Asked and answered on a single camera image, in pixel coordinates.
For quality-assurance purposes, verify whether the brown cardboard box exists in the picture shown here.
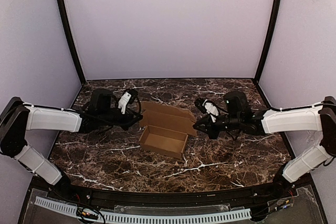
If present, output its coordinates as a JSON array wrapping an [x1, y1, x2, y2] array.
[[139, 102, 197, 159]]

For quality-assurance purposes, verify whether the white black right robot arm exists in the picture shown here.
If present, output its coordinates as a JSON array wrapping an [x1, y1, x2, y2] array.
[[193, 91, 335, 186]]

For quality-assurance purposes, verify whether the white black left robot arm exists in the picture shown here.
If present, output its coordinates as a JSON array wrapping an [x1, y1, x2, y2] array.
[[1, 89, 143, 187]]

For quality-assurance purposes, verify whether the clear acrylic plate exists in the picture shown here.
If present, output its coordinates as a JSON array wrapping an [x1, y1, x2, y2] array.
[[19, 186, 324, 223]]

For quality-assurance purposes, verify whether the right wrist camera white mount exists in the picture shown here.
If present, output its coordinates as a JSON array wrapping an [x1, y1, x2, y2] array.
[[194, 98, 219, 123]]

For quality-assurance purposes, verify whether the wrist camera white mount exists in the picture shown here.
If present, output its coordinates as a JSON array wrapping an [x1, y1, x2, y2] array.
[[118, 89, 138, 114], [194, 98, 219, 123]]

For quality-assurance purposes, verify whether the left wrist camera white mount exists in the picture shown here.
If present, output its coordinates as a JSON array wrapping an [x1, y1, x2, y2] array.
[[118, 89, 138, 114]]

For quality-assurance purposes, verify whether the black front rail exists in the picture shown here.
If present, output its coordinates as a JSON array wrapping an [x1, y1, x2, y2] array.
[[31, 175, 313, 221]]

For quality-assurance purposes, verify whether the white slotted cable duct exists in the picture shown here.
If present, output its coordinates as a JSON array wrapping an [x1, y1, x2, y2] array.
[[34, 196, 251, 223]]

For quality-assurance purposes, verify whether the black left frame post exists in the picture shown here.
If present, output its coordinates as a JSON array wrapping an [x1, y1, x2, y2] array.
[[57, 0, 86, 85]]

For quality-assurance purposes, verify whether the black frame post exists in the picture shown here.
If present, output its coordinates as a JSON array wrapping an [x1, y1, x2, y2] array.
[[254, 0, 281, 83], [57, 0, 86, 85]]

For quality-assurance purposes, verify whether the black right frame post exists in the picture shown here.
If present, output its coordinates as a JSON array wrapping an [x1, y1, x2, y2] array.
[[254, 0, 281, 83]]

